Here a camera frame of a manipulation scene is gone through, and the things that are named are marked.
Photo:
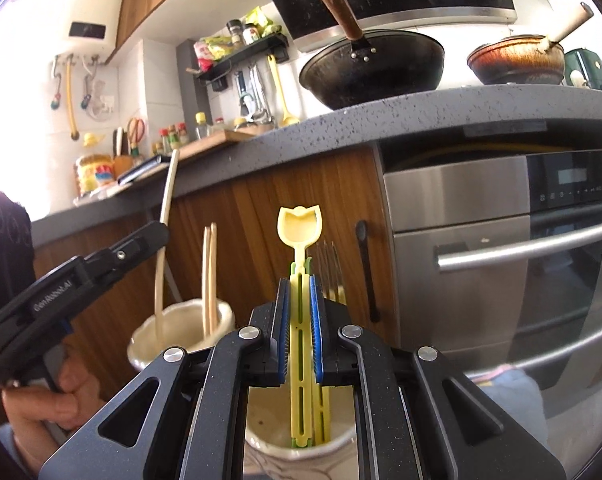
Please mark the white-labelled spice jar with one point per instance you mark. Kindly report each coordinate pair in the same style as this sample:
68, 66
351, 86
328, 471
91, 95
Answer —
251, 33

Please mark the grey speckled kitchen countertop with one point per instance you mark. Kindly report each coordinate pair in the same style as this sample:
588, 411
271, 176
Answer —
431, 110

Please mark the yellow green plastic utensil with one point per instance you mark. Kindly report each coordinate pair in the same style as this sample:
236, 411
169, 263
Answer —
299, 230

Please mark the white floral ceramic utensil holder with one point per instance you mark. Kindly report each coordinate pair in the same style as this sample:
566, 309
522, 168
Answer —
151, 345

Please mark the silver fork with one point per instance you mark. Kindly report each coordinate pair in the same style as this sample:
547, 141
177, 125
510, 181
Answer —
326, 270

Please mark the wooden knife block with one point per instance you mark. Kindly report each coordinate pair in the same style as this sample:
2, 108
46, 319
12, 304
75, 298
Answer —
122, 160

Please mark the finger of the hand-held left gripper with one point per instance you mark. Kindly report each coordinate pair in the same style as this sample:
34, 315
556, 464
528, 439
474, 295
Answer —
131, 250

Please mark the black knife sharpener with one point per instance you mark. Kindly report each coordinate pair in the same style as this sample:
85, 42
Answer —
143, 170

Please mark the crumpled green snack packet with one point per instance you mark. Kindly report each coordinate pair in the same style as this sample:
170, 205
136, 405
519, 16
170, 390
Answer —
263, 20

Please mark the blue cartoon printed cloth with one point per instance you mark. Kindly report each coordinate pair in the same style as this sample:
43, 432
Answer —
511, 400

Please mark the dark-lidded spice jar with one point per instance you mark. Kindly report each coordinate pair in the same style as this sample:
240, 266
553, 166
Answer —
235, 34

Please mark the person's left forearm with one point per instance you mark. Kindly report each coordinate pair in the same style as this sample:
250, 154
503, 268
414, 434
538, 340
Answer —
21, 447

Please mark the hanging metal kitchen tools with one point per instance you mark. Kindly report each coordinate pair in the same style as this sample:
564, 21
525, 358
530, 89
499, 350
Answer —
253, 100

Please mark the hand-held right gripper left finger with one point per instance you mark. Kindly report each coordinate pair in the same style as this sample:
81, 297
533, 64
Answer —
282, 335

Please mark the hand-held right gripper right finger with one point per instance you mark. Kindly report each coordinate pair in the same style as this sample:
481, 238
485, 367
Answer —
316, 335

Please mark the red-capped sauce bottle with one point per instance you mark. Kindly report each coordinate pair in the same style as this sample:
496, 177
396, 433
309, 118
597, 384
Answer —
173, 137
164, 141
182, 135

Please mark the wooden cutting board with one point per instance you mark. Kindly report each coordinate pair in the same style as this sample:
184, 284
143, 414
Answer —
206, 142

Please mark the green countertop appliance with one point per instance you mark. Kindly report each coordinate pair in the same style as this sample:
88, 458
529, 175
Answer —
583, 70

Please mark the yellow cooking oil bottle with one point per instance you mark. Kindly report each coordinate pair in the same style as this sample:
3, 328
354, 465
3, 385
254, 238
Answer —
95, 175

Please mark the black wall shelf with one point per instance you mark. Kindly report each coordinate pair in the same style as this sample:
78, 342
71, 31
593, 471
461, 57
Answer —
241, 57

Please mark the yellow-capped glass jar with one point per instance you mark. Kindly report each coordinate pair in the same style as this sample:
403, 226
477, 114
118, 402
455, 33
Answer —
201, 127

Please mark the pink and white packet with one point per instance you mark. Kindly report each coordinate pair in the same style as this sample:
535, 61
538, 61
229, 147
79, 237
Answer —
204, 56

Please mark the brown frying pan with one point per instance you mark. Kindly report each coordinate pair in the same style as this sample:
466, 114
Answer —
516, 62

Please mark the yellow hanging spatula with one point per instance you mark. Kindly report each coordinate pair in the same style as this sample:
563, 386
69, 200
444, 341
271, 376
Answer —
281, 100

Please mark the stainless steel built-in oven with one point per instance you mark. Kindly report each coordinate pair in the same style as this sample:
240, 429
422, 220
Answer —
456, 210

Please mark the white wall water heater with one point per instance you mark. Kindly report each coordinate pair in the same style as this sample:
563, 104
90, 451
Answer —
93, 15

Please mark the person's left hand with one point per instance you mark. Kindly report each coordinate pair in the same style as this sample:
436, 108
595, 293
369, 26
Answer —
76, 395

